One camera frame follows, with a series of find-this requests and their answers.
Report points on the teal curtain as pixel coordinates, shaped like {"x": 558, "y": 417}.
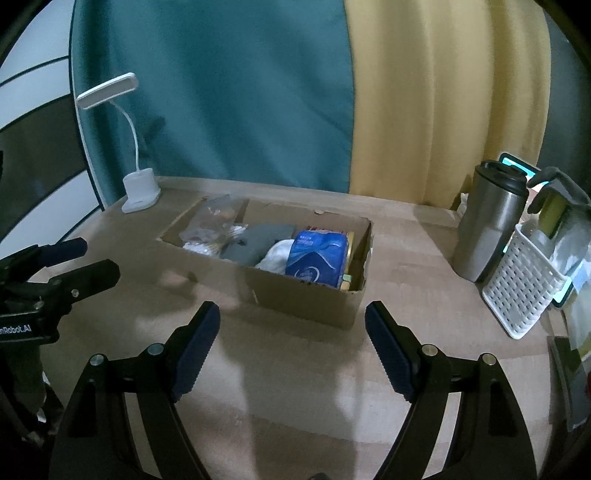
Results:
{"x": 207, "y": 92}

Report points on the white plastic basket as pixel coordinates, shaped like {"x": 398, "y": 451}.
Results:
{"x": 517, "y": 286}

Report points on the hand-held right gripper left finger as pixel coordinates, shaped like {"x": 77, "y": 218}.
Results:
{"x": 198, "y": 350}

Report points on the grey plush toy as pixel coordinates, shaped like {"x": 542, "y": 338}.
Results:
{"x": 258, "y": 240}

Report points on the cardboard box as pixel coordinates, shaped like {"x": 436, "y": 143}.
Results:
{"x": 300, "y": 300}

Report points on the white desk lamp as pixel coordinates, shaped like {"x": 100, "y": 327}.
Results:
{"x": 141, "y": 189}

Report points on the blue tissue pack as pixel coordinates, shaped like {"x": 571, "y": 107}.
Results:
{"x": 314, "y": 258}

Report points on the yellow curtain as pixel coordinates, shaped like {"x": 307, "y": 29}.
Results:
{"x": 438, "y": 92}

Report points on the red can with gold lid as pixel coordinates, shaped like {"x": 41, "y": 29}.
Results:
{"x": 351, "y": 254}

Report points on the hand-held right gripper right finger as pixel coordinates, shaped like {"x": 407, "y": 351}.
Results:
{"x": 388, "y": 355}

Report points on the white socks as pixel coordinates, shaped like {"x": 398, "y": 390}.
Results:
{"x": 277, "y": 256}

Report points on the grey cloth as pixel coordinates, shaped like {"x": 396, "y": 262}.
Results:
{"x": 563, "y": 189}

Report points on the clear bag of snacks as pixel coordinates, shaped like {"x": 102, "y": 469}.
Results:
{"x": 212, "y": 221}

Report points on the yellow-green sponge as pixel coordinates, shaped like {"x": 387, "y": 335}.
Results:
{"x": 551, "y": 214}

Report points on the crumpled clear plastic bag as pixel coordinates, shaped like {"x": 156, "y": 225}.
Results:
{"x": 572, "y": 249}

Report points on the black flat device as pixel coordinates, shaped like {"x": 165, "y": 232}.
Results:
{"x": 568, "y": 383}

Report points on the steel tumbler with black lid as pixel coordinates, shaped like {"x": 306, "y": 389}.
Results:
{"x": 485, "y": 230}

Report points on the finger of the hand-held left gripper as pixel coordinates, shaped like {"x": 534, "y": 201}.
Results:
{"x": 92, "y": 277}
{"x": 64, "y": 249}

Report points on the teal-cased tablet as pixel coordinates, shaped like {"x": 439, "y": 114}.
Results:
{"x": 517, "y": 164}

